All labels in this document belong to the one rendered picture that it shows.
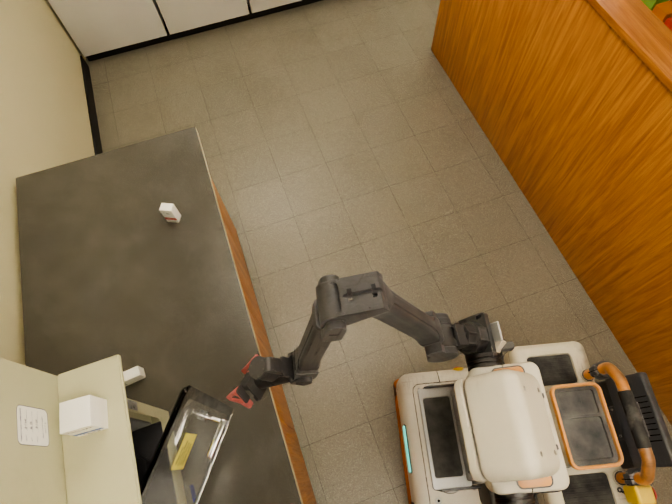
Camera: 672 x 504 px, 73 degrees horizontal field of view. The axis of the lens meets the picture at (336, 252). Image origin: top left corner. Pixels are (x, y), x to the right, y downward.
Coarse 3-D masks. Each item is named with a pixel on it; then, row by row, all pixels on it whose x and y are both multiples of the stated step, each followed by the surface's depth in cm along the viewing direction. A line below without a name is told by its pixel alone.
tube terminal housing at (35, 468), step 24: (0, 360) 70; (0, 384) 68; (24, 384) 74; (48, 384) 80; (0, 408) 66; (48, 408) 78; (144, 408) 118; (0, 432) 65; (0, 456) 63; (24, 456) 68; (48, 456) 74; (0, 480) 62; (24, 480) 66; (48, 480) 72
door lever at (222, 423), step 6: (210, 414) 110; (210, 420) 108; (216, 420) 108; (222, 420) 108; (222, 426) 107; (216, 432) 106; (222, 432) 107; (216, 438) 106; (216, 444) 105; (210, 450) 105; (210, 456) 104
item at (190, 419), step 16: (192, 400) 97; (208, 400) 107; (176, 416) 91; (192, 416) 99; (224, 416) 122; (176, 432) 93; (192, 432) 102; (208, 432) 113; (224, 432) 126; (160, 448) 88; (176, 448) 95; (192, 448) 105; (208, 448) 116; (160, 464) 90; (192, 464) 108; (208, 464) 120; (144, 480) 86; (160, 480) 92; (176, 480) 100; (192, 480) 111; (144, 496) 86; (160, 496) 94; (176, 496) 103; (192, 496) 114
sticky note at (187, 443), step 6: (186, 438) 99; (192, 438) 103; (186, 444) 100; (192, 444) 104; (180, 450) 98; (186, 450) 101; (180, 456) 99; (186, 456) 102; (174, 462) 96; (180, 462) 100; (174, 468) 97; (180, 468) 101
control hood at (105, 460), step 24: (120, 360) 84; (72, 384) 82; (96, 384) 82; (120, 384) 82; (120, 408) 80; (96, 432) 79; (120, 432) 79; (72, 456) 77; (96, 456) 77; (120, 456) 77; (72, 480) 76; (96, 480) 75; (120, 480) 75
